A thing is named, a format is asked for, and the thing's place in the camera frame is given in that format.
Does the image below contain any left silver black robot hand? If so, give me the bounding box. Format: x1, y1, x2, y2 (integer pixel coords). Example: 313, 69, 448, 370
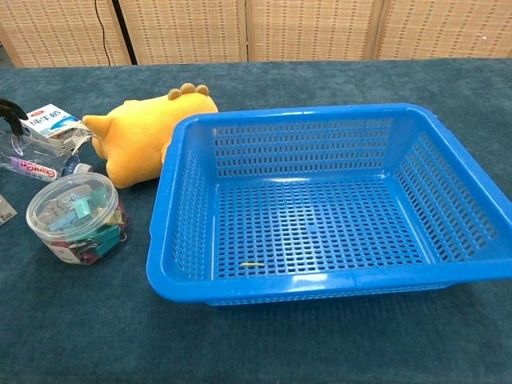
0, 98, 30, 139

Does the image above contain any white milk carton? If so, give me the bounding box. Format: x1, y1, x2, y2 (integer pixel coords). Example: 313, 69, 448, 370
19, 103, 87, 153

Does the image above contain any clear plastic water bottle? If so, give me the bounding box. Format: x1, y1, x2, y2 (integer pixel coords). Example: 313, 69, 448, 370
0, 119, 95, 183

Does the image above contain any clear tub of binder clips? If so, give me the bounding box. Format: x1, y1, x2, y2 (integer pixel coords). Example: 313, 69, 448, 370
26, 171, 131, 266

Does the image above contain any yellow plush dinosaur toy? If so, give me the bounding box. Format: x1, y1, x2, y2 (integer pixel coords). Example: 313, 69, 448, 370
82, 82, 220, 189

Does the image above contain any blue plastic perforated basket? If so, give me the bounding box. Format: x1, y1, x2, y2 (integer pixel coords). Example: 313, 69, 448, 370
146, 102, 512, 308

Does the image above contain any bamboo folding screen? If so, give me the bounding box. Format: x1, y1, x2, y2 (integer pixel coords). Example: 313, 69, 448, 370
0, 0, 512, 68

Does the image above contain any teal table cloth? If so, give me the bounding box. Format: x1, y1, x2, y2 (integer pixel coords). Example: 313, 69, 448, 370
0, 58, 512, 384

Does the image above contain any thin black hanging cable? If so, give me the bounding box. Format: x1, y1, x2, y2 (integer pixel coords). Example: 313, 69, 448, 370
94, 0, 113, 66

